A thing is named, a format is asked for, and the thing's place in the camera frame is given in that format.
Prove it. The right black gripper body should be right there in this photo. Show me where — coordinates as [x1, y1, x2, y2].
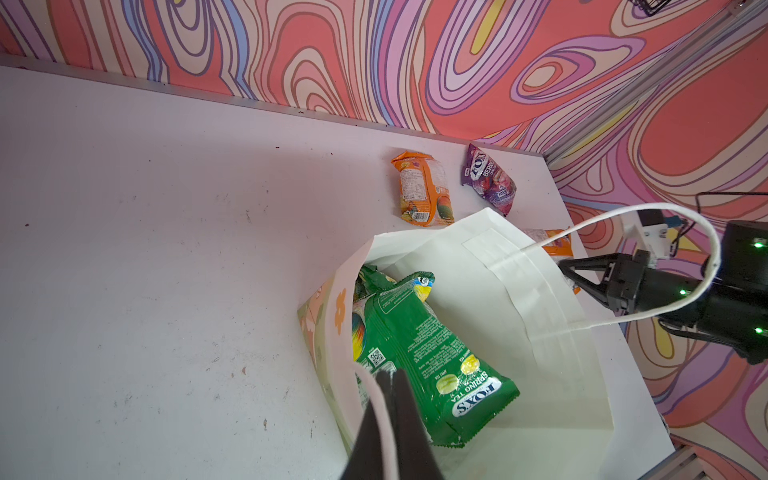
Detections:
[600, 251, 700, 315]

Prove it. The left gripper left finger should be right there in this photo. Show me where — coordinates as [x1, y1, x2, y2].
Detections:
[341, 371, 396, 479]

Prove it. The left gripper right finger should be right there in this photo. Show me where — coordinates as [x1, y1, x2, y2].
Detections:
[392, 370, 443, 480]

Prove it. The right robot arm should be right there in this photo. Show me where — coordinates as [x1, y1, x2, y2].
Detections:
[559, 221, 767, 365]

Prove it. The green Fox's spring tea bag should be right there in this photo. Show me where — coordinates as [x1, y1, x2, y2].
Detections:
[351, 265, 520, 448]

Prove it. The orange Fox's bag small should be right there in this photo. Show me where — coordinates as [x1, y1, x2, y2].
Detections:
[391, 151, 455, 227]

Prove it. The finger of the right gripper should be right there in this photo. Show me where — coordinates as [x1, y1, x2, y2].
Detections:
[561, 269, 612, 310]
[558, 253, 620, 273]

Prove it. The white paper bag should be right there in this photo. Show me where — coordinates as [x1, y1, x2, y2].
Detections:
[296, 202, 721, 480]

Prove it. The orange Fox's bag large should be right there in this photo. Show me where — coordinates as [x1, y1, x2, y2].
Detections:
[523, 229, 575, 263]

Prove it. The purple Fox's berries bag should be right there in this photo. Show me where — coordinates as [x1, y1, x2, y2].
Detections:
[461, 144, 517, 217]

